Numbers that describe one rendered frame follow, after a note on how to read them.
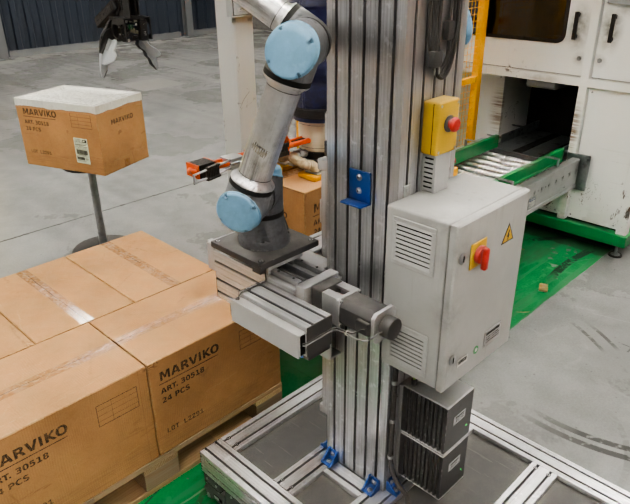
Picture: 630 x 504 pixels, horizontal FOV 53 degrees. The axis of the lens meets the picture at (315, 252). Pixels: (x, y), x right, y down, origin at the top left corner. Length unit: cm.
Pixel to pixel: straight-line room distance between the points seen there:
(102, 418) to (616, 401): 213
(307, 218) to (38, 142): 210
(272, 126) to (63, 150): 261
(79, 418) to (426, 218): 127
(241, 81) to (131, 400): 199
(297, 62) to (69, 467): 147
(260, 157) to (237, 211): 15
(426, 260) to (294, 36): 60
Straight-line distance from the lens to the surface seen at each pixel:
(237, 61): 360
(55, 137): 402
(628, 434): 297
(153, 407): 234
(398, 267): 162
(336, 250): 182
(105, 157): 384
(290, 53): 145
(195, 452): 264
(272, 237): 176
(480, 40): 444
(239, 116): 365
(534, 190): 381
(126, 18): 162
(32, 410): 216
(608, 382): 323
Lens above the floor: 181
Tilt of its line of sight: 26 degrees down
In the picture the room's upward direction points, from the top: 1 degrees counter-clockwise
